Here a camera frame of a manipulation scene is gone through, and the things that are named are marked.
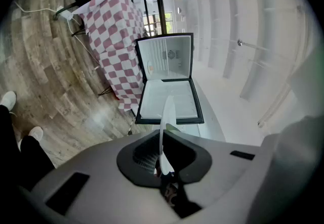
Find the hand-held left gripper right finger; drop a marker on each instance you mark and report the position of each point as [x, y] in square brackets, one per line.
[187, 162]

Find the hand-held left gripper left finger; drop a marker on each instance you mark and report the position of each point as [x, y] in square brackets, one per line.
[136, 159]

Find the white round plate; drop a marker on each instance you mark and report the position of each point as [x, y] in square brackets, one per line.
[168, 109]

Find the small black fridge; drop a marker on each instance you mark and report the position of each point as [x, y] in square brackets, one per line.
[164, 53]

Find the person's leg in black trousers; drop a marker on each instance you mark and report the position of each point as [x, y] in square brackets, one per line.
[7, 142]
[35, 159]

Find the white ceiling tube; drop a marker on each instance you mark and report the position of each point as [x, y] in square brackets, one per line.
[274, 106]

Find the person's white shoe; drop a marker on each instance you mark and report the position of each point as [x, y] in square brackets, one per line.
[35, 134]
[8, 99]

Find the red and white checkered tablecloth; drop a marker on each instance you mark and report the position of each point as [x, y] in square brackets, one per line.
[114, 30]

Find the metal ceiling sprinkler pipe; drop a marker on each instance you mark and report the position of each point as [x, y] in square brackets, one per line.
[250, 45]

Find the round pendant lamp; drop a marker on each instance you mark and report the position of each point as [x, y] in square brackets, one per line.
[179, 10]

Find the white power strip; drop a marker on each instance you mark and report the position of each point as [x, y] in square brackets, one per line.
[64, 13]

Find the black metal table frame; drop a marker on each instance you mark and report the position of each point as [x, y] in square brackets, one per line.
[105, 91]

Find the dark glass partition frame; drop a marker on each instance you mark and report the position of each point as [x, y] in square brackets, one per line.
[162, 13]

